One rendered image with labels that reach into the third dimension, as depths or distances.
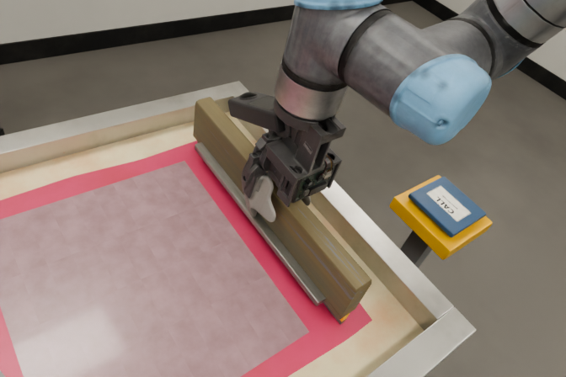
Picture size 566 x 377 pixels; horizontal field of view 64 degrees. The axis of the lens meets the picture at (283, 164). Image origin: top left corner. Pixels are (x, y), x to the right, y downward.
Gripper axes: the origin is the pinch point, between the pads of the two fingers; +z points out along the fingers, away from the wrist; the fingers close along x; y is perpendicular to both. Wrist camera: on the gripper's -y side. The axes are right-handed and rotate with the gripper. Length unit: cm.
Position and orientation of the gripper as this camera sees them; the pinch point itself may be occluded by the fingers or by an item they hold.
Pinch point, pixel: (265, 200)
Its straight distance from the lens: 65.6
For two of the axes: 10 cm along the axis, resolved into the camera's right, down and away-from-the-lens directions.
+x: 7.9, -3.1, 5.2
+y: 5.7, 6.6, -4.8
